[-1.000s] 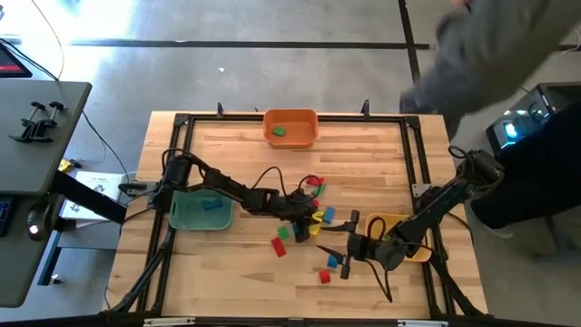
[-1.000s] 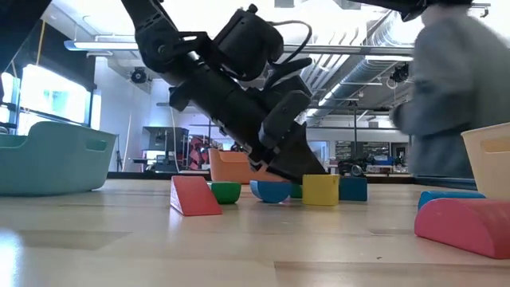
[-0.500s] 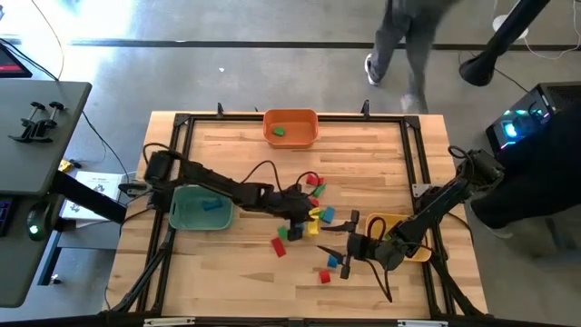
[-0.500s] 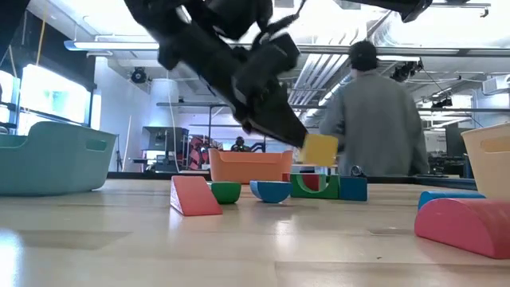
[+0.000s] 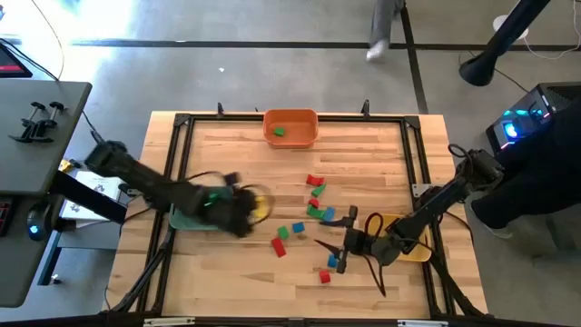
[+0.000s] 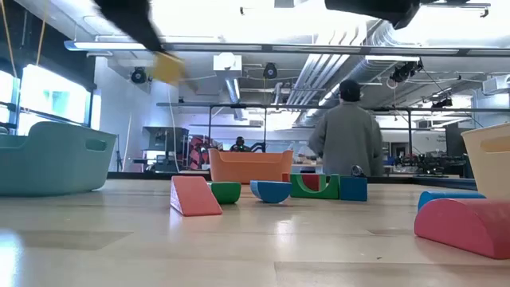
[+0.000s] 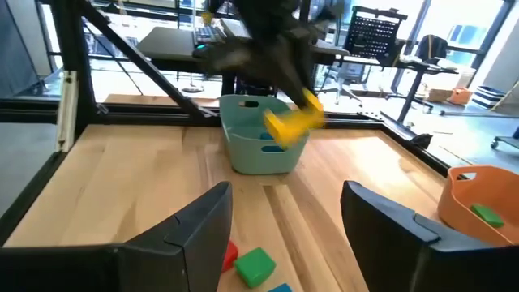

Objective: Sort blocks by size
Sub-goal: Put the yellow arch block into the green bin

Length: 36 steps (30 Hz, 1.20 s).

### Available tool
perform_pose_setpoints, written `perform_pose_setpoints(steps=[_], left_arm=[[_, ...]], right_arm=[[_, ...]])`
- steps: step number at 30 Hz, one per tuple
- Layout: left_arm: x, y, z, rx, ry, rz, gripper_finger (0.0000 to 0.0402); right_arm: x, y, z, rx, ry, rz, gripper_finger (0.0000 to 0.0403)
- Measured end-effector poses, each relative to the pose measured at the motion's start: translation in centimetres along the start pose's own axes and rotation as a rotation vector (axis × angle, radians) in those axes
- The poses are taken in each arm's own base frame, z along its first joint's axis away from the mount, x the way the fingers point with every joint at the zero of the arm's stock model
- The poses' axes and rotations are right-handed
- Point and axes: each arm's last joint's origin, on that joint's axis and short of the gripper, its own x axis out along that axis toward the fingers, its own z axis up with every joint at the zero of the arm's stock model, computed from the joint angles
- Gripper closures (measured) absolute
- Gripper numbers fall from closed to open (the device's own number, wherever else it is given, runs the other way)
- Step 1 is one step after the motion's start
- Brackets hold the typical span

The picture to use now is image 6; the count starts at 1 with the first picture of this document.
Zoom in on yellow arch foam block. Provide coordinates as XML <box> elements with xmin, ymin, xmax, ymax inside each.
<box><xmin>152</xmin><ymin>50</ymin><xmax>186</xmax><ymax>86</ymax></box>

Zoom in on blue rectangular foam block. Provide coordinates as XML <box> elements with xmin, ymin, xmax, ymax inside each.
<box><xmin>339</xmin><ymin>175</ymin><xmax>368</xmax><ymax>202</ymax></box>

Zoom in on small red foam block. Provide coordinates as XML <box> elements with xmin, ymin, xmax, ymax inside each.
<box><xmin>281</xmin><ymin>172</ymin><xmax>321</xmax><ymax>192</ymax></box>

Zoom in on red wedge foam block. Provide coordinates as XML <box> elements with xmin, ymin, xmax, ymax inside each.
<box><xmin>170</xmin><ymin>175</ymin><xmax>223</xmax><ymax>218</ymax></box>

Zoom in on blue half-cylinder foam block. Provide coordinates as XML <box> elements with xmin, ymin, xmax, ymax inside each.
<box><xmin>417</xmin><ymin>190</ymin><xmax>487</xmax><ymax>212</ymax></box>

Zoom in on green arch foam block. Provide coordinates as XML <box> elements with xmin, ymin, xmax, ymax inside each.
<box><xmin>289</xmin><ymin>173</ymin><xmax>340</xmax><ymax>200</ymax></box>

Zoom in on green half-round foam block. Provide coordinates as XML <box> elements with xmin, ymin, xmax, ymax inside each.
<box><xmin>206</xmin><ymin>181</ymin><xmax>242</xmax><ymax>206</ymax></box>

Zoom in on blue half-round foam block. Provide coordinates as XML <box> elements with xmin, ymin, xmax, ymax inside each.
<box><xmin>249</xmin><ymin>179</ymin><xmax>293</xmax><ymax>205</ymax></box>

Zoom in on black ceiling device cluster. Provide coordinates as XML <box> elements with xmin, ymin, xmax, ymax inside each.
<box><xmin>389</xmin><ymin>59</ymin><xmax>424</xmax><ymax>84</ymax></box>

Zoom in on white ceiling pipes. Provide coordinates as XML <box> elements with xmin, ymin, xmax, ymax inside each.
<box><xmin>286</xmin><ymin>19</ymin><xmax>367</xmax><ymax>107</ymax></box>

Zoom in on white ceiling box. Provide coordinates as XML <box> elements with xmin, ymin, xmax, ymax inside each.
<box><xmin>213</xmin><ymin>52</ymin><xmax>243</xmax><ymax>72</ymax></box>

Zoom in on bright window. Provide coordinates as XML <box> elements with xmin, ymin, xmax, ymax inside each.
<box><xmin>0</xmin><ymin>63</ymin><xmax>103</xmax><ymax>135</ymax></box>

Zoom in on grey equipment cabinet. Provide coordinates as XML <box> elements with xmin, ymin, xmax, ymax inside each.
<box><xmin>141</xmin><ymin>126</ymin><xmax>190</xmax><ymax>173</ymax></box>

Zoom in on red machine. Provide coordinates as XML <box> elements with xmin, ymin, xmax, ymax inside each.
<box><xmin>186</xmin><ymin>135</ymin><xmax>212</xmax><ymax>171</ymax></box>

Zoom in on cluttered work bench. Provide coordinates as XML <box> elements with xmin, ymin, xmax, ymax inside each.
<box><xmin>384</xmin><ymin>153</ymin><xmax>477</xmax><ymax>179</ymax></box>

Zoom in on teal plastic bin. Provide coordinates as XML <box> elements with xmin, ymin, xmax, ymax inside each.
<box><xmin>0</xmin><ymin>121</ymin><xmax>117</xmax><ymax>198</ymax></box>

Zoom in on orange plastic bin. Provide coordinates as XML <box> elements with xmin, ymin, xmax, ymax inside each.
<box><xmin>208</xmin><ymin>147</ymin><xmax>295</xmax><ymax>185</ymax></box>

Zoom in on yellow plastic bin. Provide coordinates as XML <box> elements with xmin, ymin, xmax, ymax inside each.
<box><xmin>461</xmin><ymin>122</ymin><xmax>510</xmax><ymax>201</ymax></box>

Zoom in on red half-cylinder foam block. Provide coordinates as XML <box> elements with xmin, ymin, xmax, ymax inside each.
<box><xmin>414</xmin><ymin>198</ymin><xmax>510</xmax><ymax>261</ymax></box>

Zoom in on black round ceiling camera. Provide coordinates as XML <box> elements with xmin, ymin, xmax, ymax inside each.
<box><xmin>262</xmin><ymin>62</ymin><xmax>279</xmax><ymax>80</ymax></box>
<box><xmin>130</xmin><ymin>67</ymin><xmax>148</xmax><ymax>85</ymax></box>

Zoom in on silver ventilation duct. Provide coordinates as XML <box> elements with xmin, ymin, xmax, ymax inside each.
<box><xmin>294</xmin><ymin>15</ymin><xmax>423</xmax><ymax>127</ymax></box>

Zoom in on yellow hanging cable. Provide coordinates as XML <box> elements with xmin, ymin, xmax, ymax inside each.
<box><xmin>0</xmin><ymin>0</ymin><xmax>19</xmax><ymax>79</ymax></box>
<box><xmin>34</xmin><ymin>0</ymin><xmax>49</xmax><ymax>67</ymax></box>

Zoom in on overhead frame beam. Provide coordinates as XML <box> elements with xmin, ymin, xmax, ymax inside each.
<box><xmin>63</xmin><ymin>39</ymin><xmax>510</xmax><ymax>57</ymax></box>

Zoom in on white hanging cable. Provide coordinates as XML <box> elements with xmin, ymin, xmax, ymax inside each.
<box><xmin>165</xmin><ymin>85</ymin><xmax>180</xmax><ymax>172</ymax></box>

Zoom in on black metal rack frame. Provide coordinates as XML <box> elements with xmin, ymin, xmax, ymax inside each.
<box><xmin>157</xmin><ymin>102</ymin><xmax>510</xmax><ymax>176</ymax></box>

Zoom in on black table frame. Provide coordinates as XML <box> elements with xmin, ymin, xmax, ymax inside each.
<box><xmin>107</xmin><ymin>170</ymin><xmax>481</xmax><ymax>191</ymax></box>

